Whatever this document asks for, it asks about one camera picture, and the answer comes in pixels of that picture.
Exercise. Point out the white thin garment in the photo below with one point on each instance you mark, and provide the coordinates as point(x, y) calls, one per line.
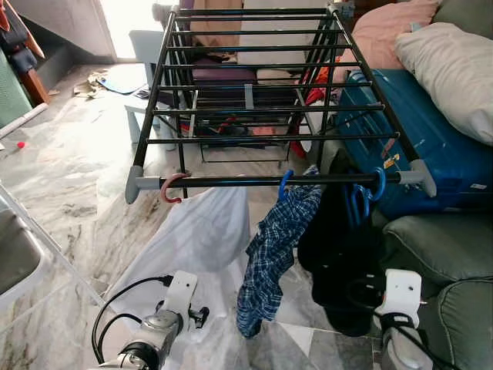
point(200, 231)

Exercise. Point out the blue plaid shirt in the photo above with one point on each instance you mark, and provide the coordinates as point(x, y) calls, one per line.
point(269, 262)

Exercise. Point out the black metal drying rack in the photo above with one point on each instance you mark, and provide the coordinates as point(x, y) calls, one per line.
point(231, 181)

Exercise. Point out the dark green sofa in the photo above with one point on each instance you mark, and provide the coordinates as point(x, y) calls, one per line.
point(439, 247)

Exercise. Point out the purple storage case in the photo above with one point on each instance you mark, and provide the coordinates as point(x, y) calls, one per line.
point(223, 73)

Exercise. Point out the blue paper sheet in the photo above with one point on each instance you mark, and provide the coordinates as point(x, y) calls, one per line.
point(122, 83)

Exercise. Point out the small red ball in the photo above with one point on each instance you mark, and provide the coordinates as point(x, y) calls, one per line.
point(21, 144)

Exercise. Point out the red garment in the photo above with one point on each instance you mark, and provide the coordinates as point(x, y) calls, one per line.
point(316, 81)

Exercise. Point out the white tube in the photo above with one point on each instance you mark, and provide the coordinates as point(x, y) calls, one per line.
point(27, 119)

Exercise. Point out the pale blue plastic stool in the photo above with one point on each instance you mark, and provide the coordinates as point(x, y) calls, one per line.
point(146, 46)

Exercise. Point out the blue hard suitcase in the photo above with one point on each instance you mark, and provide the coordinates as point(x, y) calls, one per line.
point(431, 139)

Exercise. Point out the dark bag on wooden stand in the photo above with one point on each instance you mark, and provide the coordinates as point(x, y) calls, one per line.
point(23, 54)

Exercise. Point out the beige pillow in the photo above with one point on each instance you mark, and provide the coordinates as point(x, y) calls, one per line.
point(454, 73)

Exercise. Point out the pink cushion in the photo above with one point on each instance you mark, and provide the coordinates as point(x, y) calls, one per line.
point(389, 31)

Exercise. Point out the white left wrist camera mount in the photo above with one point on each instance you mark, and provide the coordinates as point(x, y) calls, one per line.
point(181, 293)

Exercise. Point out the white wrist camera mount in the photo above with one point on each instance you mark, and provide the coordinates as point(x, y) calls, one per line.
point(181, 293)
point(400, 293)

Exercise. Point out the white frame grey chair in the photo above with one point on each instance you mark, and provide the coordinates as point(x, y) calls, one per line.
point(11, 254)

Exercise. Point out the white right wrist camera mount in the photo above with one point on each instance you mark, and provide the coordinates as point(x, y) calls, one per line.
point(400, 293)

